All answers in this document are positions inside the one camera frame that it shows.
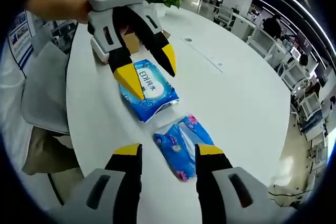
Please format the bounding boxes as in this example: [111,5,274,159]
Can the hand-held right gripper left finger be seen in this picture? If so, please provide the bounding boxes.
[48,143,144,224]

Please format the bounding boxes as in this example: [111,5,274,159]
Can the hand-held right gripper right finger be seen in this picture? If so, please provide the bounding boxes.
[194,143,297,224]

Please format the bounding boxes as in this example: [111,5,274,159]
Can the brown cardboard shoe box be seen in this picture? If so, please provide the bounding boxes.
[119,28,171,56]

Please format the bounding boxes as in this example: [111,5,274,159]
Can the blue white wet wipes pack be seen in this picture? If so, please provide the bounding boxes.
[118,58,181,123]

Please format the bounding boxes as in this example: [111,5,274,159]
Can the blue floral soft tissue pack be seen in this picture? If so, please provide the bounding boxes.
[153,113,215,182]

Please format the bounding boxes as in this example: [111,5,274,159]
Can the white table socket panel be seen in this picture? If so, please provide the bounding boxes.
[181,36,224,74]

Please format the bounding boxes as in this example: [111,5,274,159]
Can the person's beige trousers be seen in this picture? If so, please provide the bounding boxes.
[21,126,85,176]

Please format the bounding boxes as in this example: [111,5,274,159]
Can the row of white office chairs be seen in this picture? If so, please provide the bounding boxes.
[214,5,331,156]

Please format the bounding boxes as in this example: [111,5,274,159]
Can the grey mesh office chair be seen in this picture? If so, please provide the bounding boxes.
[21,40,71,135]

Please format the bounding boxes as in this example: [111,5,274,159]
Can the blue white wall poster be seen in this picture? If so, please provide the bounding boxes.
[7,10,36,70]

